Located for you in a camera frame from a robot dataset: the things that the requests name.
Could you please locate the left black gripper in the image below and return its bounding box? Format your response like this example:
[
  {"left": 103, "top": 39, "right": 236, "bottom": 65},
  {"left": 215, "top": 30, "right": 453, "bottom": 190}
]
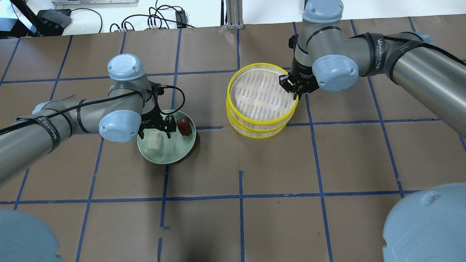
[{"left": 138, "top": 83, "right": 177, "bottom": 139}]

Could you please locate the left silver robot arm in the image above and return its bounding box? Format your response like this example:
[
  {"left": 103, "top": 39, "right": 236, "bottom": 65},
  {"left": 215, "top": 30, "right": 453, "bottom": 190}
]
[{"left": 0, "top": 53, "right": 177, "bottom": 262}]

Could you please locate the white bun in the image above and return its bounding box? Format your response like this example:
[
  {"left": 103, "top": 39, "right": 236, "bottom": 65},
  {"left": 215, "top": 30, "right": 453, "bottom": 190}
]
[{"left": 146, "top": 131, "right": 163, "bottom": 150}]

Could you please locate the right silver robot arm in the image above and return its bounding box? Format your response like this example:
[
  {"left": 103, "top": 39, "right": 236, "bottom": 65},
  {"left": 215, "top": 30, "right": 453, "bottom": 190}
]
[{"left": 279, "top": 0, "right": 466, "bottom": 262}]

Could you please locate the light green plate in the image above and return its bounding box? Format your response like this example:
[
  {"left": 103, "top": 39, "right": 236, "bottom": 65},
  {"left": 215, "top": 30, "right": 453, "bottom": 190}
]
[{"left": 137, "top": 111, "right": 197, "bottom": 164}]

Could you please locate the brown bun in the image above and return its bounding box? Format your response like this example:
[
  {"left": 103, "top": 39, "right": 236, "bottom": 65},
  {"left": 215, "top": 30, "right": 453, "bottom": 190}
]
[{"left": 176, "top": 117, "right": 193, "bottom": 136}]

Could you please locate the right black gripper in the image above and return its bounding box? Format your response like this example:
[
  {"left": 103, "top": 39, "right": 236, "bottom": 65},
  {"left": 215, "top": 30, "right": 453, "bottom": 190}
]
[{"left": 279, "top": 35, "right": 320, "bottom": 101}]

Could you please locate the aluminium frame post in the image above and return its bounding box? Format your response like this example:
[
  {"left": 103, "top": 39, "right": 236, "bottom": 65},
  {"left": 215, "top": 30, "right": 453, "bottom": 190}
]
[{"left": 224, "top": 0, "right": 244, "bottom": 30}]

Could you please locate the black cable bundle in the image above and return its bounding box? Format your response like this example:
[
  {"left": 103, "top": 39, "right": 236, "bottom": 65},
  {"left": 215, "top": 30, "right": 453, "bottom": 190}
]
[{"left": 71, "top": 0, "right": 195, "bottom": 31}]

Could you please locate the yellow steamer layer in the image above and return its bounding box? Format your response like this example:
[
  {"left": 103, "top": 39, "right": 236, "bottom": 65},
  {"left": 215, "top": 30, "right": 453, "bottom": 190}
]
[
  {"left": 226, "top": 100, "right": 298, "bottom": 139},
  {"left": 226, "top": 63, "right": 298, "bottom": 126}
]

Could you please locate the black power adapter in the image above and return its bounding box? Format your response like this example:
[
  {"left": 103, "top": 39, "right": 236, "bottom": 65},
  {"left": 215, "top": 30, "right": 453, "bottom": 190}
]
[{"left": 37, "top": 9, "right": 72, "bottom": 29}]

